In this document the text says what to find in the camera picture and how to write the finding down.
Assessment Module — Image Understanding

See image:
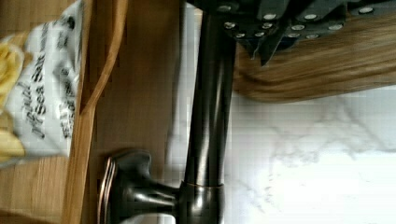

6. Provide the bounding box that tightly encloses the wooden serving tray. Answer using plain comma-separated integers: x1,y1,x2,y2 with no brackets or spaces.
233,13,396,104

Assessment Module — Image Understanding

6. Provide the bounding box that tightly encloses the dark metal drawer handle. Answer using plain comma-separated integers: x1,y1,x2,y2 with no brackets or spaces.
96,12,235,224

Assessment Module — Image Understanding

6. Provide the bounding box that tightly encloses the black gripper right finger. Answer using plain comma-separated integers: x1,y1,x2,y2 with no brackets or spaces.
260,0,395,65

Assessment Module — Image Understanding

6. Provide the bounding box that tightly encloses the white snack bag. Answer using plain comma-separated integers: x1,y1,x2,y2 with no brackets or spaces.
1,0,84,167

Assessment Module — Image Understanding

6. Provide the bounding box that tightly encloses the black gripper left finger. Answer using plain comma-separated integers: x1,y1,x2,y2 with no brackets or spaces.
187,0,287,60

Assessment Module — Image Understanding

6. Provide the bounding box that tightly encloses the wooden drawer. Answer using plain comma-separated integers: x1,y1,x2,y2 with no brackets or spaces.
0,0,184,224

